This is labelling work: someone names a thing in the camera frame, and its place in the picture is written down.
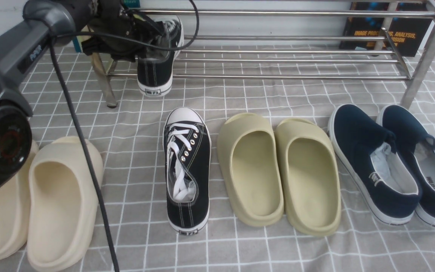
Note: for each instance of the olive slide slipper right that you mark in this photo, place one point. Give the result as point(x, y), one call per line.
point(309, 175)

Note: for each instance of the black canvas sneaker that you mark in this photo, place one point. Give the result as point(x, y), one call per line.
point(187, 149)
point(154, 66)

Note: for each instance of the silver metal shoe rack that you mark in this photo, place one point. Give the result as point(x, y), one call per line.
point(377, 56)

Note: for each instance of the navy slip-on shoe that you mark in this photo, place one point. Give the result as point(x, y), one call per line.
point(417, 148)
point(369, 153)

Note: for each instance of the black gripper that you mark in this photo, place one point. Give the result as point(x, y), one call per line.
point(116, 19)

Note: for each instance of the navy slip-on shoe right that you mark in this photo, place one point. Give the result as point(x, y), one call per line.
point(417, 148)

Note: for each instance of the teal and yellow book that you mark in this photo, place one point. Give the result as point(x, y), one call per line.
point(77, 44)

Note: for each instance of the black image processing book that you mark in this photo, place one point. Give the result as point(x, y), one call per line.
point(407, 34)

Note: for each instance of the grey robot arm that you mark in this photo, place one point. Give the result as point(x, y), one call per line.
point(48, 23)

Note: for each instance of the cream slide slipper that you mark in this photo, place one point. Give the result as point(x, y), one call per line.
point(64, 206)
point(15, 207)

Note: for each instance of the olive slide slipper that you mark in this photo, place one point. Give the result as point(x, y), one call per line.
point(309, 175)
point(246, 150)

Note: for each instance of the cream slide slipper far left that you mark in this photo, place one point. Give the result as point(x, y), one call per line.
point(15, 207)

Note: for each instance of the navy slip-on shoe left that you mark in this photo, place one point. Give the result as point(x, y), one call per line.
point(369, 153)

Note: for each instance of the grey checked tablecloth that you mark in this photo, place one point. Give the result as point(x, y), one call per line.
point(129, 138)

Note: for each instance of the olive slide slipper left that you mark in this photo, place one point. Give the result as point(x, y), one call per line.
point(246, 150)

